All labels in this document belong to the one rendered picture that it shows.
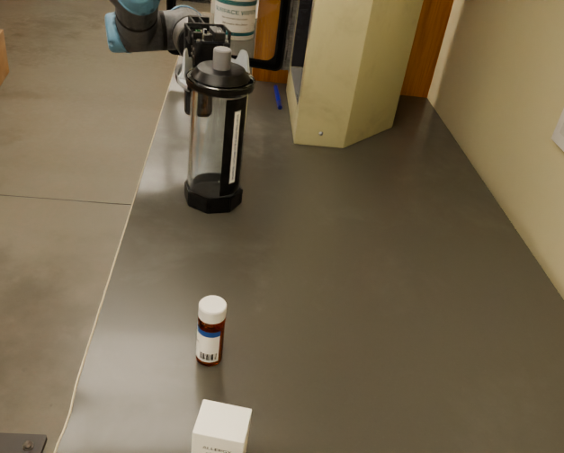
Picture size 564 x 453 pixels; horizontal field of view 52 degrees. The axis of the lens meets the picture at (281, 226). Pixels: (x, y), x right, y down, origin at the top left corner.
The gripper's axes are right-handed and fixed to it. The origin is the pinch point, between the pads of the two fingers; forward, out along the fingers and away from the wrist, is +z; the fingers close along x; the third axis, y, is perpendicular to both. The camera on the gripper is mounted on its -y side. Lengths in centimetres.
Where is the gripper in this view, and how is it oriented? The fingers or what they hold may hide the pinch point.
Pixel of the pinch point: (219, 91)
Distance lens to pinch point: 95.3
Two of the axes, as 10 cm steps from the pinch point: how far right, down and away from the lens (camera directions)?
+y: 1.1, -8.5, -5.2
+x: 9.5, -0.7, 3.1
